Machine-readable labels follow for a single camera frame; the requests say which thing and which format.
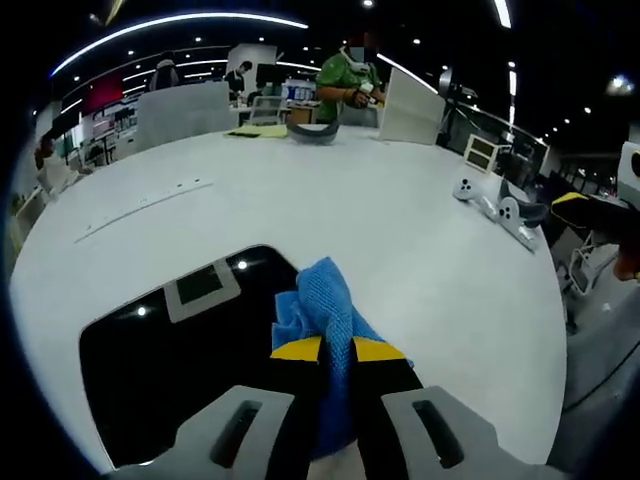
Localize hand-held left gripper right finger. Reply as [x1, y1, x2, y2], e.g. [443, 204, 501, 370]
[352, 337, 567, 480]

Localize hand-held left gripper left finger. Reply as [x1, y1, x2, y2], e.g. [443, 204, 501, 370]
[107, 335, 324, 480]

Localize black mirror with white frame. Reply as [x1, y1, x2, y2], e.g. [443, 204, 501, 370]
[78, 243, 303, 472]

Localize blue cleaning cloth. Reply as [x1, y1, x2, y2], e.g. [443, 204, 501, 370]
[271, 256, 416, 459]

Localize person's right hand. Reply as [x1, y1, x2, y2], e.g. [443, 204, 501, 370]
[613, 242, 640, 282]

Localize person's left hand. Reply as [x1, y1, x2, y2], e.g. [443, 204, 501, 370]
[304, 442, 369, 480]

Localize white VR controllers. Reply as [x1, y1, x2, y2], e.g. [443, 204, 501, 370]
[497, 178, 549, 230]

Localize white framed shelf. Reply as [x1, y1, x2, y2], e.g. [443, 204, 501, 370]
[463, 133, 500, 174]

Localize white perforated divider panel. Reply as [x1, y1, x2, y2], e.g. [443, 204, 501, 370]
[378, 67, 446, 147]

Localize yellow paper sheet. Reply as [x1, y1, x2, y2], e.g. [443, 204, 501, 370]
[223, 124, 290, 140]

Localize grey desk divider panel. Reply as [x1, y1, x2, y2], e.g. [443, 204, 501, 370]
[135, 81, 239, 152]

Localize curved ceiling light strip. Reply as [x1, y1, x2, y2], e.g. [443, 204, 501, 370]
[49, 12, 310, 78]

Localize grey curved head strap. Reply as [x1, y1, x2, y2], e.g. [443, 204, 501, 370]
[288, 121, 341, 148]

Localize red wall panel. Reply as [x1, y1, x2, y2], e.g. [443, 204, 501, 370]
[82, 79, 124, 114]

